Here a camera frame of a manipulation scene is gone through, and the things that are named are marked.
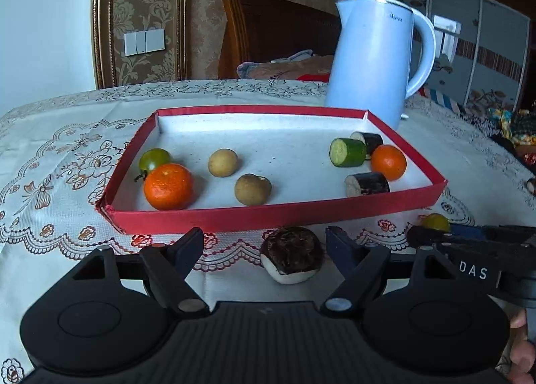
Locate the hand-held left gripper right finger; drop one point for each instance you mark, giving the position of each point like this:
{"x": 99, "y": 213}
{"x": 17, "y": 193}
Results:
{"x": 341, "y": 248}

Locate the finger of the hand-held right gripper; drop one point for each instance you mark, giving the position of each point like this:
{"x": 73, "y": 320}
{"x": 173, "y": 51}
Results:
{"x": 427, "y": 236}
{"x": 494, "y": 231}

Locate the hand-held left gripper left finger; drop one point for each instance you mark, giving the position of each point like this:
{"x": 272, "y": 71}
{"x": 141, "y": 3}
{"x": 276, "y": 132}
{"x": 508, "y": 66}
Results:
{"x": 191, "y": 245}

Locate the yellow-green tomato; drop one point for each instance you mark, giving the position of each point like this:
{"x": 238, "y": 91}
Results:
{"x": 435, "y": 223}

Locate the large orange mandarin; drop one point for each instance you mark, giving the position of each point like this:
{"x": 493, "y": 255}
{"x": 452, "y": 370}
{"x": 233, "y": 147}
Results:
{"x": 168, "y": 186}

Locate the dark eggplant piece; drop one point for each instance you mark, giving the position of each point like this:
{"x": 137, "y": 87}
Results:
{"x": 367, "y": 184}
{"x": 370, "y": 142}

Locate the tan longan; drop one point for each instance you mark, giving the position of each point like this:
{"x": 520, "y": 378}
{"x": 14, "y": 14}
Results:
{"x": 223, "y": 162}
{"x": 252, "y": 189}

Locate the small orange mandarin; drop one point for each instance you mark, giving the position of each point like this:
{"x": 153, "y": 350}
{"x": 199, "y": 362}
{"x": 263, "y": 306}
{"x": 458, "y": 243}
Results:
{"x": 388, "y": 162}

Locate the green tomato with stem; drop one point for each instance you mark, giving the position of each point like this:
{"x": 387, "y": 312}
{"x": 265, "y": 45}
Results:
{"x": 154, "y": 160}

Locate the green cucumber piece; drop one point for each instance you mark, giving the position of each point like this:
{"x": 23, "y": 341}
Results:
{"x": 347, "y": 152}

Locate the red shallow cardboard box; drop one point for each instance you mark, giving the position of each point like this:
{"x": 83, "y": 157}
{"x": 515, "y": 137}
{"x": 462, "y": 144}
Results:
{"x": 284, "y": 137}

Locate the person's right hand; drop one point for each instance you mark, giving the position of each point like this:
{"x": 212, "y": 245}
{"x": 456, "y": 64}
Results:
{"x": 523, "y": 346}

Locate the colorful patterned bedding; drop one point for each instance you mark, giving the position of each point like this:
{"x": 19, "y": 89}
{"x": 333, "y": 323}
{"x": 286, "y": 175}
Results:
{"x": 502, "y": 124}

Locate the red cloth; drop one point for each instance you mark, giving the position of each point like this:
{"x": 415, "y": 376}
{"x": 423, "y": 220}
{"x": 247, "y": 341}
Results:
{"x": 316, "y": 77}

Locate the light blue electric kettle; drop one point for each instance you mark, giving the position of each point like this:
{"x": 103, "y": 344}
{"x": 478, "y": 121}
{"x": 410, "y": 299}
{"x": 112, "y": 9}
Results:
{"x": 368, "y": 61}

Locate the pink grey blanket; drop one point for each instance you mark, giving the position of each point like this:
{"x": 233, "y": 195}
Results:
{"x": 284, "y": 66}

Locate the wardrobe with sliding doors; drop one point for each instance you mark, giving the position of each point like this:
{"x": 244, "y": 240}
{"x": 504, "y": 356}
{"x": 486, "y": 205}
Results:
{"x": 460, "y": 32}

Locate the wooden chair with clothes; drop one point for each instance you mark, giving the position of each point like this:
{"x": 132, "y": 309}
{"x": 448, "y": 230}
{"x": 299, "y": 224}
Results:
{"x": 272, "y": 28}

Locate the white wall light switch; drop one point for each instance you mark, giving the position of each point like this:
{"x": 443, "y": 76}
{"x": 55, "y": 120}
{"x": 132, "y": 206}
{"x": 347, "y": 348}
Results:
{"x": 144, "y": 42}

